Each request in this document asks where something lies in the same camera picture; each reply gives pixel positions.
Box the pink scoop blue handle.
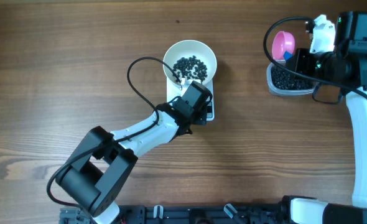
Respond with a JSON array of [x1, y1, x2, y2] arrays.
[[272, 31, 295, 60]]

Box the cream white bowl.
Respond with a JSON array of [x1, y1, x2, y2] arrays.
[[163, 40, 217, 88]]

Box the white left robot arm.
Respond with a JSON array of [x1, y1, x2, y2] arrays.
[[49, 82, 213, 223]]

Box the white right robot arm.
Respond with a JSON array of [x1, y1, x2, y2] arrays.
[[282, 11, 367, 223]]

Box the white digital kitchen scale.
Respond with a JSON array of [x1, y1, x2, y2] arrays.
[[167, 79, 215, 121]]

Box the black beans in bowl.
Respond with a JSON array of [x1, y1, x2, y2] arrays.
[[173, 55, 208, 81]]

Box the black beans in container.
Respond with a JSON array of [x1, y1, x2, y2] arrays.
[[271, 65, 314, 90]]

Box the clear plastic bean container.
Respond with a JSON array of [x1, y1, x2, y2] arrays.
[[266, 63, 316, 96]]

